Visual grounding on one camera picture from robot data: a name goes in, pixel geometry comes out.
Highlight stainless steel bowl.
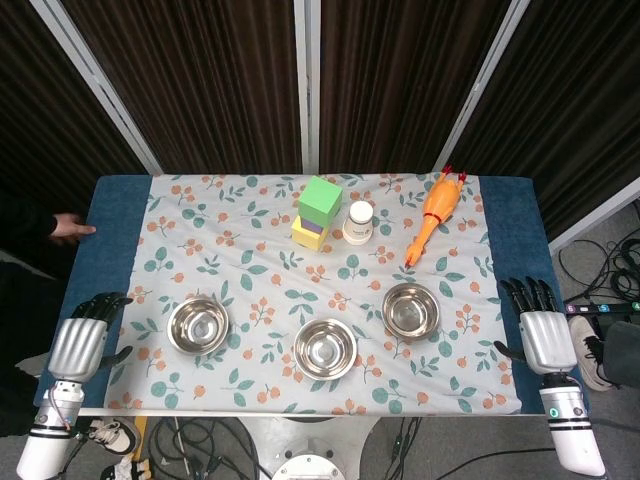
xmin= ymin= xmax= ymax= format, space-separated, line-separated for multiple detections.
xmin=166 ymin=294 xmax=231 ymax=357
xmin=382 ymin=282 xmax=441 ymax=343
xmin=293 ymin=318 xmax=359 ymax=382

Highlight white paper cup stack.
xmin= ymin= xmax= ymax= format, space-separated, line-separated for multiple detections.
xmin=342 ymin=200 xmax=375 ymax=246

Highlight white grey sneaker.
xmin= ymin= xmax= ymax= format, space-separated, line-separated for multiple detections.
xmin=85 ymin=416 xmax=142 ymax=457

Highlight purple foam cube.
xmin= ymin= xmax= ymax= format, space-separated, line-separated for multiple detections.
xmin=298 ymin=214 xmax=332 ymax=236

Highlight black floor cable bundle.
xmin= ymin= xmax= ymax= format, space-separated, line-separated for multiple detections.
xmin=556 ymin=238 xmax=640 ymax=303

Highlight black cables under table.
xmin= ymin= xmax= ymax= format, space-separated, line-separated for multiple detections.
xmin=147 ymin=416 xmax=274 ymax=480

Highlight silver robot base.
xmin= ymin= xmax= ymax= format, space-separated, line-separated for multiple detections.
xmin=238 ymin=414 xmax=382 ymax=480

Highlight dark trouser leg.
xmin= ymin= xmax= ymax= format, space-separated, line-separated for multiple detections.
xmin=601 ymin=319 xmax=640 ymax=390

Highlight dark brown curtain panel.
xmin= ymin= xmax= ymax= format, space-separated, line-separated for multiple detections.
xmin=318 ymin=0 xmax=512 ymax=175
xmin=0 ymin=0 xmax=147 ymax=224
xmin=60 ymin=0 xmax=304 ymax=177
xmin=460 ymin=0 xmax=640 ymax=239

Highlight white shoe black laces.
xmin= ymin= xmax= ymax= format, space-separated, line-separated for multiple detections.
xmin=568 ymin=315 xmax=622 ymax=393

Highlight green foam cube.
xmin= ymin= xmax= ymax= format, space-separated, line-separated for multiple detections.
xmin=298 ymin=174 xmax=344 ymax=228

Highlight floral white tablecloth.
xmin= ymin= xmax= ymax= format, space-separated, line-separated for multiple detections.
xmin=102 ymin=172 xmax=524 ymax=417

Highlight bare bystander hand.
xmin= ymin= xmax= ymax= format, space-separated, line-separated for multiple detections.
xmin=49 ymin=213 xmax=98 ymax=246

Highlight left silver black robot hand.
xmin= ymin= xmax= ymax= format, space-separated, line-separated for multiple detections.
xmin=47 ymin=292 xmax=135 ymax=384

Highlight yellow foam cube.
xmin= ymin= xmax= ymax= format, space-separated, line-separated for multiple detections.
xmin=291 ymin=215 xmax=332 ymax=253

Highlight white black yellow sneaker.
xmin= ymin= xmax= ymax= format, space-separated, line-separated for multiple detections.
xmin=98 ymin=451 xmax=153 ymax=480

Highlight blue table cover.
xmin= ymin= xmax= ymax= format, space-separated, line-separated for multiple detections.
xmin=33 ymin=174 xmax=592 ymax=417

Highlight black sleeved bystander forearm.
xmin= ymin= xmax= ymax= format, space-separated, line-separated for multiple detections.
xmin=0 ymin=197 xmax=60 ymax=244

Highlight black power strip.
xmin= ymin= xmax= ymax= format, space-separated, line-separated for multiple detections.
xmin=564 ymin=300 xmax=640 ymax=317

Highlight orange rubber chicken toy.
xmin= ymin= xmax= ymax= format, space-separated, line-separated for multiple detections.
xmin=404 ymin=164 xmax=468 ymax=272

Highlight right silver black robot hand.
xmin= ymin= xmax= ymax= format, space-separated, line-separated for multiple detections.
xmin=493 ymin=275 xmax=577 ymax=375

